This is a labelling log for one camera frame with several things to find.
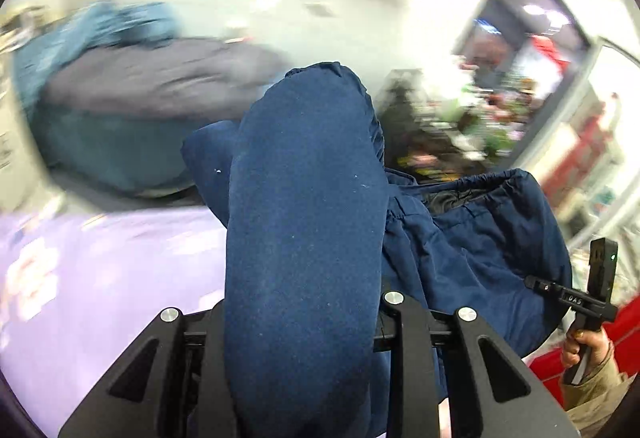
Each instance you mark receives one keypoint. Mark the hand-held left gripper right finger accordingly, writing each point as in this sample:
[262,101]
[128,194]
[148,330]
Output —
[407,343]

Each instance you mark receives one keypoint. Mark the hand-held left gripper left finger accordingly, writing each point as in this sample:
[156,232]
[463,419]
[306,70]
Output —
[212,348]

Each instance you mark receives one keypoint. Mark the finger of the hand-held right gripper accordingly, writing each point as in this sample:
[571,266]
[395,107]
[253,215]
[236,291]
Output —
[545,288]

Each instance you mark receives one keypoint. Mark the navy blue jacket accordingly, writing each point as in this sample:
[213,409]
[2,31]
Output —
[300,218]

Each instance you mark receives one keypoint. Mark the pile of blue grey clothes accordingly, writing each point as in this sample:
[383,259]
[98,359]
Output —
[115,148]

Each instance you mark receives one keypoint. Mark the person's right hand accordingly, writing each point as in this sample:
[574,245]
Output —
[595,350]

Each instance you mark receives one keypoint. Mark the purple bed sheet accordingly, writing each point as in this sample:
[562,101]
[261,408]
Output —
[100,293]

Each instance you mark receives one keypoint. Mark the black storage rack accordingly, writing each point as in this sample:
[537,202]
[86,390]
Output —
[425,128]

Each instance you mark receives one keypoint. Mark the dark framed window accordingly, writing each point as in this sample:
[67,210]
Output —
[520,18]

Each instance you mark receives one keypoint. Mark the grey cloth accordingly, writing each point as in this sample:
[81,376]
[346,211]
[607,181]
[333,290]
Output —
[160,78]

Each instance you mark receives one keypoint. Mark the blue denim cloth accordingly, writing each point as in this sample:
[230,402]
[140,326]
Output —
[100,26]

